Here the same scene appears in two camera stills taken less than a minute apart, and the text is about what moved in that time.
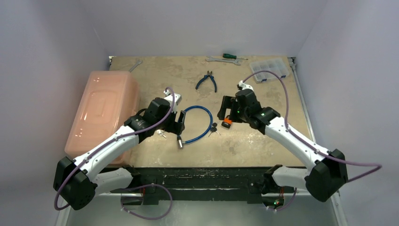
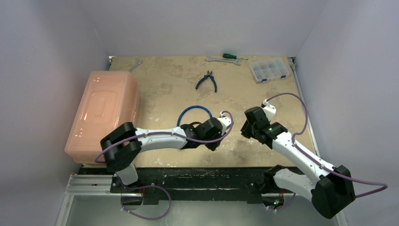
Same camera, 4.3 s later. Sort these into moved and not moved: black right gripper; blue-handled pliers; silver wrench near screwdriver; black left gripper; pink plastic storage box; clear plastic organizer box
Moved: black right gripper; black left gripper
Not moved: pink plastic storage box; blue-handled pliers; clear plastic organizer box; silver wrench near screwdriver
